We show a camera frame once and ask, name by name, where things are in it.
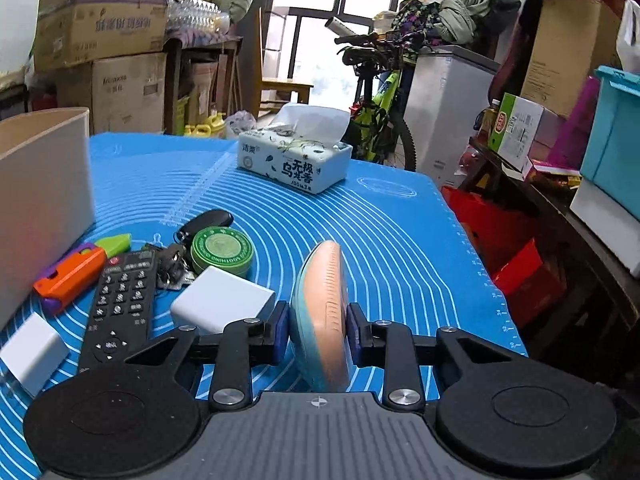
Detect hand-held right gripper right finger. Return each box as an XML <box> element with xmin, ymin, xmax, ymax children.
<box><xmin>346</xmin><ymin>302</ymin><xmax>528</xmax><ymax>413</ymax></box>

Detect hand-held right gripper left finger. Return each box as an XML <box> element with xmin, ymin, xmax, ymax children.
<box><xmin>122</xmin><ymin>301</ymin><xmax>292</xmax><ymax>413</ymax></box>

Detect round peach and teal case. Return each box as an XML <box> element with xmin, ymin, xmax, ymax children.
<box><xmin>291</xmin><ymin>240</ymin><xmax>353</xmax><ymax>393</ymax></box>

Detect orange and purple toy knife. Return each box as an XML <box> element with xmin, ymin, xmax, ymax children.
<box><xmin>32</xmin><ymin>232</ymin><xmax>132</xmax><ymax>316</ymax></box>

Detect beige plastic storage bin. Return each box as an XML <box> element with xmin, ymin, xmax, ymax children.
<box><xmin>0</xmin><ymin>107</ymin><xmax>97</xmax><ymax>328</ymax></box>

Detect white charger block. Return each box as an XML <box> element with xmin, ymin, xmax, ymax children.
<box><xmin>0</xmin><ymin>312</ymin><xmax>71</xmax><ymax>398</ymax></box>
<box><xmin>170</xmin><ymin>266</ymin><xmax>277</xmax><ymax>335</ymax></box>

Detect blue silicone baking mat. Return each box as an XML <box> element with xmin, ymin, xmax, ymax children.
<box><xmin>0</xmin><ymin>132</ymin><xmax>531</xmax><ymax>480</ymax></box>

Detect green round tin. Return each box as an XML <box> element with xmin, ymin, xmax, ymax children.
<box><xmin>190</xmin><ymin>226</ymin><xmax>255</xmax><ymax>277</ymax></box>

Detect bunch of metal keys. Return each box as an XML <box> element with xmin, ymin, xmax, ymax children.
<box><xmin>145</xmin><ymin>242</ymin><xmax>198</xmax><ymax>291</ymax></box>

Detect black car key fob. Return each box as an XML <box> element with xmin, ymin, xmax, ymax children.
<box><xmin>175</xmin><ymin>209</ymin><xmax>235</xmax><ymax>243</ymax></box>

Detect black remote control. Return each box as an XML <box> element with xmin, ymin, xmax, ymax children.
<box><xmin>77</xmin><ymin>250</ymin><xmax>160</xmax><ymax>376</ymax></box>

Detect red gift boxes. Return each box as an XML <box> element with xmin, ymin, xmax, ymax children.
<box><xmin>440</xmin><ymin>185</ymin><xmax>566</xmax><ymax>328</ymax></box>

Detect white tissue pack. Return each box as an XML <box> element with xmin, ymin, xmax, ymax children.
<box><xmin>236</xmin><ymin>102</ymin><xmax>353</xmax><ymax>195</ymax></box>

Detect white plastic bag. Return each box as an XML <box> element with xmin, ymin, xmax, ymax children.
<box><xmin>225</xmin><ymin>110</ymin><xmax>258</xmax><ymax>141</ymax></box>

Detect yellow plastic jug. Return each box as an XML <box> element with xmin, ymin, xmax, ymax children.
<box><xmin>184</xmin><ymin>112</ymin><xmax>227</xmax><ymax>140</ymax></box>

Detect green and black bicycle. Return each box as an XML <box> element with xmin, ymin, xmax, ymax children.
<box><xmin>325</xmin><ymin>30</ymin><xmax>418</xmax><ymax>173</ymax></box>

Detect dark wooden cabinet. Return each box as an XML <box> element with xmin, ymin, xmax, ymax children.
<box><xmin>470</xmin><ymin>137</ymin><xmax>640</xmax><ymax>361</ymax></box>

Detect white chest freezer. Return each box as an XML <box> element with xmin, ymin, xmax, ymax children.
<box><xmin>402</xmin><ymin>44</ymin><xmax>501</xmax><ymax>188</ymax></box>

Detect wooden chair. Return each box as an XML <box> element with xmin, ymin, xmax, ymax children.
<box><xmin>255</xmin><ymin>10</ymin><xmax>315</xmax><ymax>111</ymax></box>

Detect small brown cardboard box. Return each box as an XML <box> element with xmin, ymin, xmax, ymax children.
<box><xmin>187</xmin><ymin>60</ymin><xmax>218</xmax><ymax>126</ymax></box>

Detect green and white carton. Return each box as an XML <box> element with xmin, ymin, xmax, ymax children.
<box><xmin>487</xmin><ymin>92</ymin><xmax>546</xmax><ymax>171</ymax></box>

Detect white box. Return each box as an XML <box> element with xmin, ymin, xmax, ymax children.
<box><xmin>570</xmin><ymin>177</ymin><xmax>640</xmax><ymax>278</ymax></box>

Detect large brown cardboard box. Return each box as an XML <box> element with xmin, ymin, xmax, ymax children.
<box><xmin>55</xmin><ymin>52</ymin><xmax>168</xmax><ymax>136</ymax></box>

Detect dark wooden side table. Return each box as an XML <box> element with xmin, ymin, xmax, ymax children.
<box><xmin>162</xmin><ymin>35</ymin><xmax>243</xmax><ymax>136</ymax></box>

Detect pink box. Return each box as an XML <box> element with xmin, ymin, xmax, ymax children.
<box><xmin>547</xmin><ymin>76</ymin><xmax>601</xmax><ymax>171</ymax></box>

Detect floral cloth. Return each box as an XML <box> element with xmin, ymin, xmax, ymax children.
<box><xmin>392</xmin><ymin>0</ymin><xmax>443</xmax><ymax>61</ymax></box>

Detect pack of clear plastic bottles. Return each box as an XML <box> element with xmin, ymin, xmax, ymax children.
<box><xmin>167</xmin><ymin>0</ymin><xmax>233</xmax><ymax>33</ymax></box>

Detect teal plastic storage box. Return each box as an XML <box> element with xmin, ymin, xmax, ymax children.
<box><xmin>580</xmin><ymin>65</ymin><xmax>640</xmax><ymax>188</ymax></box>

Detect tall tan cardboard box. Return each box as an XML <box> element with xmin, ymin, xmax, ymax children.
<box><xmin>520</xmin><ymin>0</ymin><xmax>623</xmax><ymax>118</ymax></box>

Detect open printed cardboard box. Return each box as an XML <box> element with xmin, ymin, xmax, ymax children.
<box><xmin>32</xmin><ymin>0</ymin><xmax>171</xmax><ymax>72</ymax></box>

